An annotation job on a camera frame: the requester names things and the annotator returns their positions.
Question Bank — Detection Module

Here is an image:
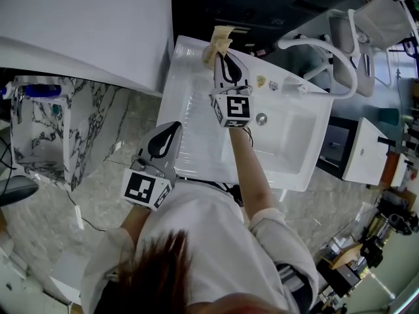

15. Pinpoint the grey chair base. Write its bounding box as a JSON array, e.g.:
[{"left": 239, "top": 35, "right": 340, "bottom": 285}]
[{"left": 0, "top": 176, "right": 41, "bottom": 207}]

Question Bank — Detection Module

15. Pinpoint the black faucet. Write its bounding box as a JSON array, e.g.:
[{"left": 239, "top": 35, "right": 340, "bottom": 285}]
[{"left": 376, "top": 136, "right": 399, "bottom": 152}]

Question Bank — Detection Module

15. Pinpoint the person's left forearm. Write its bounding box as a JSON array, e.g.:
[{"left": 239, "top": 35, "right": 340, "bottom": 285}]
[{"left": 119, "top": 204, "right": 152, "bottom": 239}]

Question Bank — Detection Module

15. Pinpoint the marble pattern sink cabinet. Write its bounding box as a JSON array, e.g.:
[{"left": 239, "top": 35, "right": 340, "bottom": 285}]
[{"left": 9, "top": 75, "right": 164, "bottom": 192}]

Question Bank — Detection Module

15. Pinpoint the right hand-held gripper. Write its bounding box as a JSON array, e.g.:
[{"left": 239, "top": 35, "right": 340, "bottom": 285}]
[{"left": 209, "top": 52, "right": 256, "bottom": 130}]

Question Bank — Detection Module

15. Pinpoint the black cable with adapter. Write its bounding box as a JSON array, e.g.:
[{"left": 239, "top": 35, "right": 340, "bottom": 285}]
[{"left": 66, "top": 191, "right": 107, "bottom": 232}]

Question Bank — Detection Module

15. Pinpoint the narrow white sink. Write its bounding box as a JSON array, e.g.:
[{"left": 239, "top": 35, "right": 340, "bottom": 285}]
[{"left": 390, "top": 152, "right": 409, "bottom": 188}]

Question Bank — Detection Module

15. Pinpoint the person's right forearm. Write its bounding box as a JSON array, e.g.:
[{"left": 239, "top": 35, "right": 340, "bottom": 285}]
[{"left": 227, "top": 126, "right": 276, "bottom": 224}]

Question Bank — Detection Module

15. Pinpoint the chrome faucet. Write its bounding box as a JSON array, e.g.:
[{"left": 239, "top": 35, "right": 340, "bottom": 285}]
[{"left": 14, "top": 88, "right": 27, "bottom": 124}]

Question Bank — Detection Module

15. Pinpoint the wooden sink stand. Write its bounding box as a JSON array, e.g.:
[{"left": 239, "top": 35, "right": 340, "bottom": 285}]
[{"left": 366, "top": 152, "right": 399, "bottom": 190}]

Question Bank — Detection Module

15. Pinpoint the person's white shirt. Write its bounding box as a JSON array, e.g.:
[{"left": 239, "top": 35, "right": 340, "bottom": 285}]
[{"left": 81, "top": 180, "right": 320, "bottom": 314}]

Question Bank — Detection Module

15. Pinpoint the teal stool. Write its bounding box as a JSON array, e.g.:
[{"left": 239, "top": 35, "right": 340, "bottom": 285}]
[{"left": 377, "top": 107, "right": 401, "bottom": 126}]

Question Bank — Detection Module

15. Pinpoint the white curved faucet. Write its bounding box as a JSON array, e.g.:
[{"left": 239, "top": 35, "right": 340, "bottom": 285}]
[{"left": 276, "top": 34, "right": 359, "bottom": 101}]

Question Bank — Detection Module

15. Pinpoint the white office chair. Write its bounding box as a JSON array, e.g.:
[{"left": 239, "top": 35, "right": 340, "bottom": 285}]
[{"left": 302, "top": 0, "right": 414, "bottom": 98}]

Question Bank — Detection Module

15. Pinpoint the clear glass cup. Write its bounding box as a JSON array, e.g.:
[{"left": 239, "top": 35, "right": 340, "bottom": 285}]
[{"left": 202, "top": 42, "right": 230, "bottom": 71}]

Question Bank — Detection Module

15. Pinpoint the wooden round board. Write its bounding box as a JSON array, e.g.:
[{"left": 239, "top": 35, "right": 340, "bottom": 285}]
[{"left": 330, "top": 243, "right": 365, "bottom": 270}]

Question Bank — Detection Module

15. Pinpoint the white bottle with blue cap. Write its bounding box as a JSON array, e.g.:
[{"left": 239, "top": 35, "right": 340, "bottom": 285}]
[{"left": 0, "top": 81, "right": 18, "bottom": 98}]

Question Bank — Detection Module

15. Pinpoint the blue plastic bottle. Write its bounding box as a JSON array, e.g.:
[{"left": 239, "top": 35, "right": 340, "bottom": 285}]
[{"left": 25, "top": 84, "right": 63, "bottom": 98}]

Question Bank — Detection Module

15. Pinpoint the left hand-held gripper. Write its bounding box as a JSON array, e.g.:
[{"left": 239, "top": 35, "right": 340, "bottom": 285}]
[{"left": 120, "top": 122, "right": 184, "bottom": 212}]

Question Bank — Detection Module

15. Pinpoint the large white ceramic sink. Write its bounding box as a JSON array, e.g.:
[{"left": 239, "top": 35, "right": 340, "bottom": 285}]
[{"left": 156, "top": 35, "right": 335, "bottom": 192}]

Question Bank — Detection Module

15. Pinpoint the black metal sink stand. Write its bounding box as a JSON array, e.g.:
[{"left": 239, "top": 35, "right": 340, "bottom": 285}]
[{"left": 316, "top": 116, "right": 359, "bottom": 180}]

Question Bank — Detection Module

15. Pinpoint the black box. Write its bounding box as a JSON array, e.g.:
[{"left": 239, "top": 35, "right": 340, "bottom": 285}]
[{"left": 317, "top": 260, "right": 361, "bottom": 298}]

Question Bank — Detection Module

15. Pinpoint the square white sink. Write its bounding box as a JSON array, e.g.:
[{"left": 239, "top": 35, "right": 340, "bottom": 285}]
[{"left": 342, "top": 116, "right": 391, "bottom": 186}]

